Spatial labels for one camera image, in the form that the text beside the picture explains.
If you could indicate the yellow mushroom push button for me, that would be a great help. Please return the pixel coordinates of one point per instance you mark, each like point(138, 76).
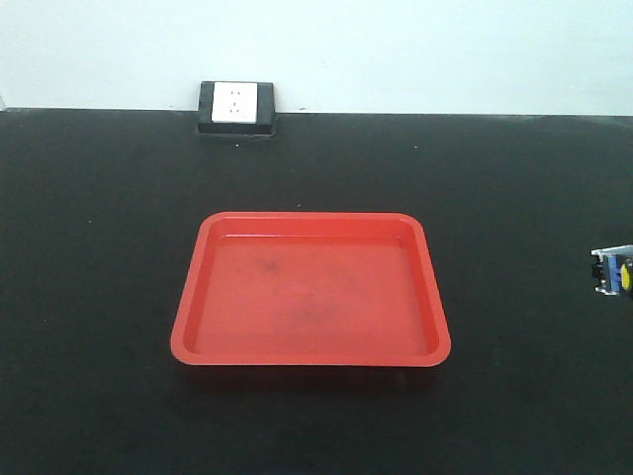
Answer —
point(612, 270)

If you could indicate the black white power socket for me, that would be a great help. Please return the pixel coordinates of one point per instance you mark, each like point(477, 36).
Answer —
point(237, 108)

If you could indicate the red plastic tray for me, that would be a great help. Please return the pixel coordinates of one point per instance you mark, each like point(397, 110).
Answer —
point(311, 289)

